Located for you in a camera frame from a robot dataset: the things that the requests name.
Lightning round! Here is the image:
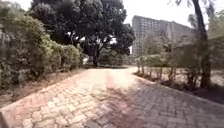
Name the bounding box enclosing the brick paved path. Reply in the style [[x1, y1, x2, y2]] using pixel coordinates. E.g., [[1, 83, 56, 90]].
[[0, 66, 224, 128]]

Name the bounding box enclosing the large dark green tree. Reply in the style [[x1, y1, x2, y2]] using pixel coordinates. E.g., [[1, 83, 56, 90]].
[[29, 0, 137, 68]]

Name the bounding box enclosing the tall grey building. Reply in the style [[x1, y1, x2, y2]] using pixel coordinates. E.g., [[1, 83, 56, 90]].
[[131, 14, 198, 58]]

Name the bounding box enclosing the bare dirt strip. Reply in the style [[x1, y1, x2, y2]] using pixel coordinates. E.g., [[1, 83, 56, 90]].
[[0, 68, 88, 108]]

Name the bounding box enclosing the row of green bushes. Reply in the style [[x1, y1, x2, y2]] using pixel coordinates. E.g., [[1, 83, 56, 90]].
[[0, 6, 84, 88]]

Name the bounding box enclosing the thin-trunked tree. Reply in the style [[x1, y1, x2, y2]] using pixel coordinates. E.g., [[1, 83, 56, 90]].
[[169, 0, 224, 90]]

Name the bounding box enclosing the dirt ground with leaves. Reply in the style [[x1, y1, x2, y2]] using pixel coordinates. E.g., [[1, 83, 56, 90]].
[[134, 68, 224, 105]]

